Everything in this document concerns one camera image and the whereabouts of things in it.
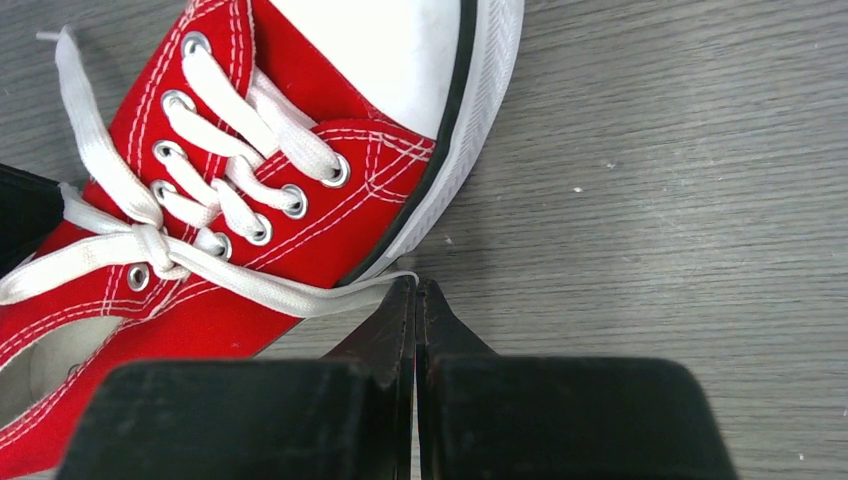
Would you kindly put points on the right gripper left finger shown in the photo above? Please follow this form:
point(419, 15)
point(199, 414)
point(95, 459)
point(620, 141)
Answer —
point(345, 415)

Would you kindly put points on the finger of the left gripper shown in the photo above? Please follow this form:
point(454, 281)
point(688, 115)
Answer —
point(31, 208)

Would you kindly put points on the red sneaker with laces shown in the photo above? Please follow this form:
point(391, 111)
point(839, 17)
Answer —
point(268, 165)

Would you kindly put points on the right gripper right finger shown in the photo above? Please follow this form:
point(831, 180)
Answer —
point(482, 415)

